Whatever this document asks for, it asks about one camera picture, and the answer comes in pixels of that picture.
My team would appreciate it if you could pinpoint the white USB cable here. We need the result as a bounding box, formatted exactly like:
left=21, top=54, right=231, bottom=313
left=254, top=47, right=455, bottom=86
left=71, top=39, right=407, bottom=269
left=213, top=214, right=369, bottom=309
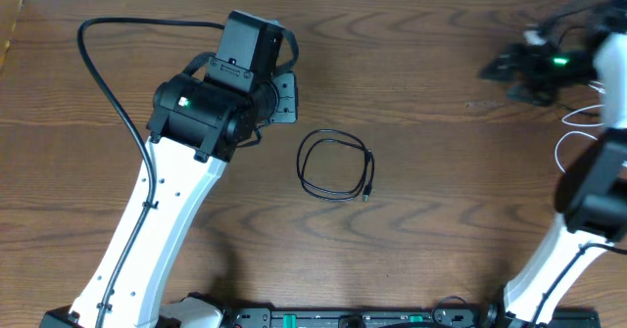
left=554, top=80, right=608, bottom=173

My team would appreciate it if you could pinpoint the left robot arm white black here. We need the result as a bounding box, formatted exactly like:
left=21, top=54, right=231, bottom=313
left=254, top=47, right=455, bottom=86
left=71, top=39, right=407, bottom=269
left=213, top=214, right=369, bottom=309
left=41, top=11, right=298, bottom=327

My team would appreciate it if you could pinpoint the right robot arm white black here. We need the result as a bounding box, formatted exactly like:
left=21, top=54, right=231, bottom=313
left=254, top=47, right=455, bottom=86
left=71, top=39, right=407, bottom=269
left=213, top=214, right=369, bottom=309
left=478, top=0, right=626, bottom=327

